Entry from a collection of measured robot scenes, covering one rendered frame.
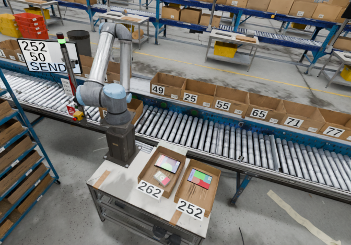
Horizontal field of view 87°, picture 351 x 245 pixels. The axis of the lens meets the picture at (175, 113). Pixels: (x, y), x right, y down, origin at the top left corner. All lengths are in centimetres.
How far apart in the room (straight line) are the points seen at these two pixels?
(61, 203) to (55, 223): 20
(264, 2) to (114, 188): 594
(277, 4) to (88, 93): 582
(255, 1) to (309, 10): 143
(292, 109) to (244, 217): 140
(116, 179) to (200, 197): 71
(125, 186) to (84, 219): 89
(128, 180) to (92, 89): 79
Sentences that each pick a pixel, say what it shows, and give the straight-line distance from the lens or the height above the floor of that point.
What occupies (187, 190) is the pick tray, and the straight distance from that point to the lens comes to 164.
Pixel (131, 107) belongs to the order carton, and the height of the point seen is 77.
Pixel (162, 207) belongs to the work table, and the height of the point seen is 75.
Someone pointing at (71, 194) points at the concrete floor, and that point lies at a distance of 263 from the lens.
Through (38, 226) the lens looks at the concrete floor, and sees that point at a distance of 258.
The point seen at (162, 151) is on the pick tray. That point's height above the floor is 78.
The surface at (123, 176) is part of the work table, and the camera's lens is 171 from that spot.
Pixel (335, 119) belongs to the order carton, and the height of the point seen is 95.
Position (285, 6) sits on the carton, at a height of 158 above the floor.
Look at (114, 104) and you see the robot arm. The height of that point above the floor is 137.
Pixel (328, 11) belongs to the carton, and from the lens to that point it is 688.
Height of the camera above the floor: 219
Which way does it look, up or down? 39 degrees down
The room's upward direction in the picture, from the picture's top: 7 degrees clockwise
